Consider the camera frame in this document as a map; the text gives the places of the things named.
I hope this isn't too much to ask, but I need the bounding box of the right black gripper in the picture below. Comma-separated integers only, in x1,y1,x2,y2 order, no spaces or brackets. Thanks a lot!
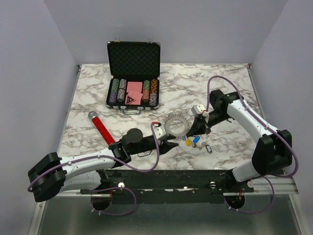
186,109,230,137

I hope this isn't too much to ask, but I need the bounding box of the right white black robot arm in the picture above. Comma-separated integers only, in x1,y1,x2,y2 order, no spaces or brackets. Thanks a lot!
186,90,292,192

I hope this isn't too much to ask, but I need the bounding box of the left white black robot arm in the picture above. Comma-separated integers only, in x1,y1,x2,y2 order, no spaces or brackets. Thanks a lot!
27,126,178,202

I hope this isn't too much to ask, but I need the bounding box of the black key tag with key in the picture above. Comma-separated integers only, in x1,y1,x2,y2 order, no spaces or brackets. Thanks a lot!
192,142,213,154

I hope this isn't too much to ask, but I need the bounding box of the lower yellow key tag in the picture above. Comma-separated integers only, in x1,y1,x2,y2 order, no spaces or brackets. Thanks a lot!
185,138,191,146

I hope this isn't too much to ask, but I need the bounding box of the pink playing card deck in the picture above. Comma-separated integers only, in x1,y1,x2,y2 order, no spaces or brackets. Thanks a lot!
126,81,143,93

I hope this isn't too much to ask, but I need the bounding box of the black poker chip case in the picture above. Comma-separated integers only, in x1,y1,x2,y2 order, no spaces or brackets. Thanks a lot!
106,40,161,115

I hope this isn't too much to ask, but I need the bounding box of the red toy microphone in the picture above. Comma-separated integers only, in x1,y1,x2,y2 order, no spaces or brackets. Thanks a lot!
88,111,115,145

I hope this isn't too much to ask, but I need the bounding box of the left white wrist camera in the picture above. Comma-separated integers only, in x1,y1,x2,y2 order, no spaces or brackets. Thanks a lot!
153,125,169,141

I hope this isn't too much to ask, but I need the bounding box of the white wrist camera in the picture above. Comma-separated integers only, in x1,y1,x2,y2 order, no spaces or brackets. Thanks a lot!
191,104,209,118
153,125,169,141

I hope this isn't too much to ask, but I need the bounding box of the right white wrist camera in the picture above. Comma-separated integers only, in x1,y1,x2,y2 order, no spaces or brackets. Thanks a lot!
191,104,209,118

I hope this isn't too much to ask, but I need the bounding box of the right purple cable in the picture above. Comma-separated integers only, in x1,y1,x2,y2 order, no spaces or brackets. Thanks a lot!
206,75,301,215

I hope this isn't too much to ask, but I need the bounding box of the black mounting base rail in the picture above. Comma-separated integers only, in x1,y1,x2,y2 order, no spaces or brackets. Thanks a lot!
80,168,287,205

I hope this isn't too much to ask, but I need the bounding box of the aluminium frame rail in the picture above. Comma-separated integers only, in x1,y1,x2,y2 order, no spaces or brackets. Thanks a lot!
39,174,299,195

